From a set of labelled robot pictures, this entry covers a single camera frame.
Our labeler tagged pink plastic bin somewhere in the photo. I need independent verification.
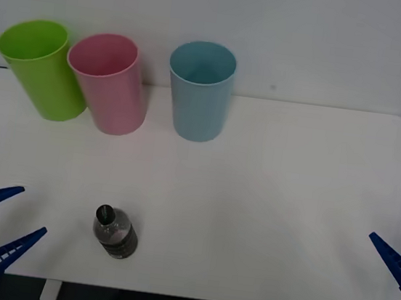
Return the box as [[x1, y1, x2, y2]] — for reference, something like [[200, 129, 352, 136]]
[[57, 28, 156, 139]]

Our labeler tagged pale blue plastic bin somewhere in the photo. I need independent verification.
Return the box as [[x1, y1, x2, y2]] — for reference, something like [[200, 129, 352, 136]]
[[160, 37, 240, 146]]

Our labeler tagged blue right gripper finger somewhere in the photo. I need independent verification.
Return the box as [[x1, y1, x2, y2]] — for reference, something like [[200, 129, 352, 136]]
[[361, 232, 401, 300]]

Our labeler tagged yellow-green plastic bin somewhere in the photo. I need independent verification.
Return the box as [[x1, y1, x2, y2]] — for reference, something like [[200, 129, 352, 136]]
[[0, 15, 98, 126]]

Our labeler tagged white table leg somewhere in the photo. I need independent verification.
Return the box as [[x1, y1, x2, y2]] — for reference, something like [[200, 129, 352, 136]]
[[39, 278, 63, 300]]

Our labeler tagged clear bottle with black label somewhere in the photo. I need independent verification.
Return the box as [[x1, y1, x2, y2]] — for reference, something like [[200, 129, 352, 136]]
[[89, 203, 143, 262]]

